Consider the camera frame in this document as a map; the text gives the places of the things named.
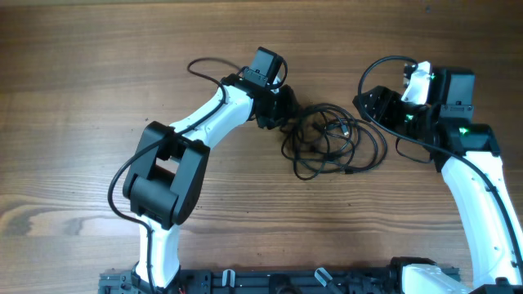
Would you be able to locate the thin black USB cable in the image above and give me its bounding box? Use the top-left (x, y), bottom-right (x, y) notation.
top-left (293, 105), bottom-right (388, 176)

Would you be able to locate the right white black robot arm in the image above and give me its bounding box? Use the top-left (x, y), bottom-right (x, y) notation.
top-left (353, 62), bottom-right (522, 292)

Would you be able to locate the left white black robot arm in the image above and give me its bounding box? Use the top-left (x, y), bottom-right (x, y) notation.
top-left (119, 47), bottom-right (298, 293)

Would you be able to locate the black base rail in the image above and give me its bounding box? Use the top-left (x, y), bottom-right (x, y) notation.
top-left (97, 267), bottom-right (463, 294)

